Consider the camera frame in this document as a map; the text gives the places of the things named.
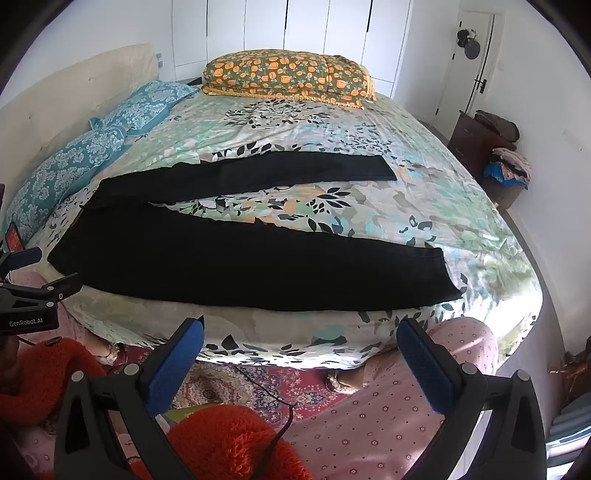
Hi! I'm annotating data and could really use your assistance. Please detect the white wardrobe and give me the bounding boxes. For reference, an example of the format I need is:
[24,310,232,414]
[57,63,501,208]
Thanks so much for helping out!
[173,0,413,99]

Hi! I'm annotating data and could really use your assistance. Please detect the person's foot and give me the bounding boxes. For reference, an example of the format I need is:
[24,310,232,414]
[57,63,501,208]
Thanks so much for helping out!
[90,335,129,366]
[323,353,371,394]

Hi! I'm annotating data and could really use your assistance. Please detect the white door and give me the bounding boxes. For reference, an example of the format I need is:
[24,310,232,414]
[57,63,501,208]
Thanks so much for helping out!
[433,9,497,126]

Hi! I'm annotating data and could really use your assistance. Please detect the brown laundry basket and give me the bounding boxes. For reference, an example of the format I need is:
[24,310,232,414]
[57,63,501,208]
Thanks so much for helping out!
[490,182,528,211]

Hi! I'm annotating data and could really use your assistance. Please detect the dark wooden cabinet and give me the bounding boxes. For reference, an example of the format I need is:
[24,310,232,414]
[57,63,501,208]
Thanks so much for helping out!
[447,111,518,186]

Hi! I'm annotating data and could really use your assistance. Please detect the beige padded headboard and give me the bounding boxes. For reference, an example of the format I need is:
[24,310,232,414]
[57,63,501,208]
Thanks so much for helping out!
[0,44,160,197]

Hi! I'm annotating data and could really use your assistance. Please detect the person's left foot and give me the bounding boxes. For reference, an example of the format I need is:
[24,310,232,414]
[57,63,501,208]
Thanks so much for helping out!
[90,335,129,366]

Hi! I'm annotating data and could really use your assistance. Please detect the person's right leg pink pajamas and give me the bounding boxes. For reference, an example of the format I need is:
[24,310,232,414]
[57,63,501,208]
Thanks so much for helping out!
[286,318,500,480]

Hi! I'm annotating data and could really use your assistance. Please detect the black cable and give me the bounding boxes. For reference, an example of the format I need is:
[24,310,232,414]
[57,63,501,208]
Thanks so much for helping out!
[228,362,298,480]

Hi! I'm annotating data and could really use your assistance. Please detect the person's right foot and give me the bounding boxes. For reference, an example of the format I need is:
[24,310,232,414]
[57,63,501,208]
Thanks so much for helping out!
[323,353,371,394]

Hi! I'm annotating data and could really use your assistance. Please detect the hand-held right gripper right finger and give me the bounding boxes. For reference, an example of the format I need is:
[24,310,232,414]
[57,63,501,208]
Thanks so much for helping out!
[397,316,549,480]

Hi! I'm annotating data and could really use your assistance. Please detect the person's right forearm orange sleeve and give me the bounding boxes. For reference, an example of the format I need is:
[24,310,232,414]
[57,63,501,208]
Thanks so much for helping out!
[134,405,313,480]

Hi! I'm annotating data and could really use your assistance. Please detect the orange floral folded quilt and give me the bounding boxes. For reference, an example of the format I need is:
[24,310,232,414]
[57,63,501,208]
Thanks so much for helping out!
[202,50,377,110]

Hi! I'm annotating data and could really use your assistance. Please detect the black hat on door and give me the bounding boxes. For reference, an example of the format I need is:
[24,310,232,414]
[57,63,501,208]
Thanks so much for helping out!
[456,28,482,60]

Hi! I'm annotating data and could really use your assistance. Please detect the red patterned rug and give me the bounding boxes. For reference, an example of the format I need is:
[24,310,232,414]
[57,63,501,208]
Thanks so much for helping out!
[90,342,370,428]

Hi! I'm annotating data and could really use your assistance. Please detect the pile of mixed clothes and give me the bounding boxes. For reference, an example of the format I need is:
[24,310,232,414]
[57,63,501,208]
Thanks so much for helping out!
[483,147,532,190]

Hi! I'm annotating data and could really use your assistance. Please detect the black pants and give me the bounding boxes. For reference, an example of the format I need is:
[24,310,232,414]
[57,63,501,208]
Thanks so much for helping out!
[47,154,464,311]

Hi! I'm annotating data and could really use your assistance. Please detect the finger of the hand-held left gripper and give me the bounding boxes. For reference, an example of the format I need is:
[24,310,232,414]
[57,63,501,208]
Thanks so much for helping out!
[0,247,42,278]
[0,272,84,309]

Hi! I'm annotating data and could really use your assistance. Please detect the bed with leaf print sheet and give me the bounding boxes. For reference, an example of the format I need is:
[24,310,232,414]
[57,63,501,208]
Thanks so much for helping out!
[25,82,544,371]

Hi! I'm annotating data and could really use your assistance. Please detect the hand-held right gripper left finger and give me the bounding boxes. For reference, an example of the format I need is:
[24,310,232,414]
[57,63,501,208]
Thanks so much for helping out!
[53,315,206,480]

